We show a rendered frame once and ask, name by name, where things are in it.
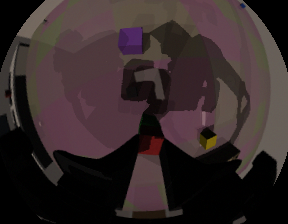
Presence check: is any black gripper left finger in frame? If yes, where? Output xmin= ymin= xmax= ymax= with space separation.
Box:
xmin=52 ymin=133 xmax=139 ymax=210

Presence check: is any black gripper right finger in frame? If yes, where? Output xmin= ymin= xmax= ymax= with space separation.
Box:
xmin=159 ymin=137 xmax=242 ymax=212

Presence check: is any purple cube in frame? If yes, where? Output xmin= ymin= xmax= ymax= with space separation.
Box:
xmin=117 ymin=27 xmax=143 ymax=55

